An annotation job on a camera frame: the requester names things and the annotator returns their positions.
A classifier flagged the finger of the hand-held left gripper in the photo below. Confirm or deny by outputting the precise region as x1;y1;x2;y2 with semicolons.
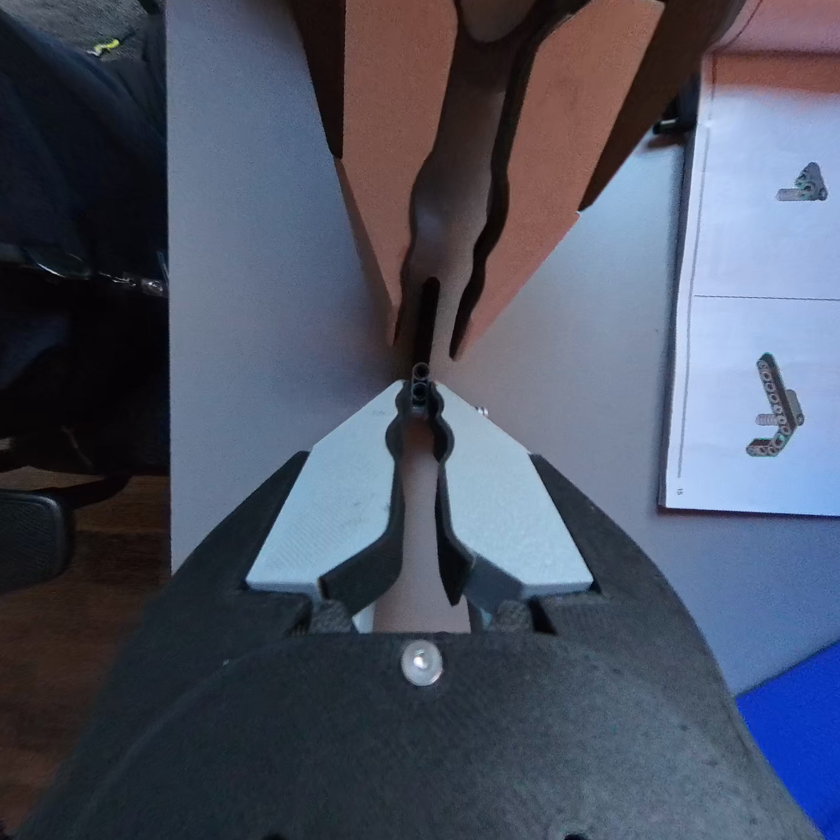
335;0;473;347
448;0;662;360

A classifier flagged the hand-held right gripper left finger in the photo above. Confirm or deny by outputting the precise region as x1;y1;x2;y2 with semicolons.
246;378;411;618

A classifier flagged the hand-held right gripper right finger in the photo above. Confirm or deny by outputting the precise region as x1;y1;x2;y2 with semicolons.
428;381;595;616

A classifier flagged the blue mat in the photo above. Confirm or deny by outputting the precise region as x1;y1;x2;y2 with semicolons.
735;638;840;840

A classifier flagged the black lego assembly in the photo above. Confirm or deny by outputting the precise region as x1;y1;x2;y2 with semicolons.
650;82;702;137

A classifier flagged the black chair armrest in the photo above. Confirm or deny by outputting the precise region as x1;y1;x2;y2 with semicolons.
0;491;74;593

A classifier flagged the dark grey lego beam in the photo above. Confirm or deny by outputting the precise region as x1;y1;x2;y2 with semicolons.
406;362;439;420

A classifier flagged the lego instruction booklet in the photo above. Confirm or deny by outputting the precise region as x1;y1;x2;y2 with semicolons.
658;0;840;517

